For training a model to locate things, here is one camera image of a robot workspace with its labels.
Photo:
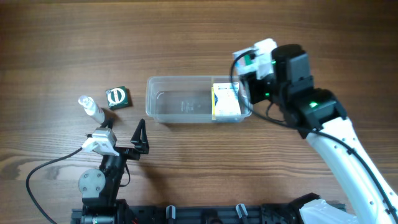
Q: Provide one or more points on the white spray bottle clear cap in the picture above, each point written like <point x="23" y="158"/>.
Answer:
<point x="92" y="109"/>

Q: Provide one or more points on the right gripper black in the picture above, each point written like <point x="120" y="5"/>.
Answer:
<point x="253" y="83"/>

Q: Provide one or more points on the blue VapoDrops lozenge box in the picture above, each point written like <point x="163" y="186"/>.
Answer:
<point x="213" y="102"/>

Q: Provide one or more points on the small green square box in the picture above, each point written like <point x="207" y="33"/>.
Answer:
<point x="117" y="98"/>

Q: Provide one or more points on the clear plastic container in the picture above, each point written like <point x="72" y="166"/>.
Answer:
<point x="186" y="99"/>

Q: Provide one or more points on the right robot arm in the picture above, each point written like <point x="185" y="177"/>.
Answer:
<point x="281" y="75"/>

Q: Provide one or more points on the white green medicine box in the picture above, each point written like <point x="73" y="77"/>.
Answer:
<point x="245" y="64"/>

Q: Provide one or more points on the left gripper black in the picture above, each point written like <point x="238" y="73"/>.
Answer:
<point x="140" y="143"/>

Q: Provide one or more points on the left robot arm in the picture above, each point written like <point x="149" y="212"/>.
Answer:
<point x="99" y="187"/>

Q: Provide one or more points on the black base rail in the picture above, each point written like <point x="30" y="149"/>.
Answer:
<point x="266" y="213"/>

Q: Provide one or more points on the white plaster box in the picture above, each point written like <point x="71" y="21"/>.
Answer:
<point x="226" y="99"/>

